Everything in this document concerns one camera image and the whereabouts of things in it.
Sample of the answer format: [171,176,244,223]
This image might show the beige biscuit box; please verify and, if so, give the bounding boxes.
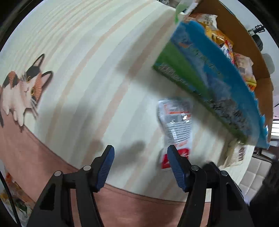
[218,140,247,168]

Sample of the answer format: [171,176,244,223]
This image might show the black exercise machine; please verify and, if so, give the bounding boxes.
[248,25,265,51]

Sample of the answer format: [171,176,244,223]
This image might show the red silver snack packet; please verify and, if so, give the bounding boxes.
[157,97,193,170]

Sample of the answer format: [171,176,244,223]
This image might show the white cushioned sofa seat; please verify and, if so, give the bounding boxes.
[238,155,273,204]

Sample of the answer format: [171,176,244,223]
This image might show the blue milk carton box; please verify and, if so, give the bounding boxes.
[152,0,275,150]

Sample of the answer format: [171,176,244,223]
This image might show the orange white snack bag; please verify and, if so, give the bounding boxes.
[233,53,257,91]

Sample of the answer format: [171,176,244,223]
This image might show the white floor scale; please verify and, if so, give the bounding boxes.
[262,53,275,74]

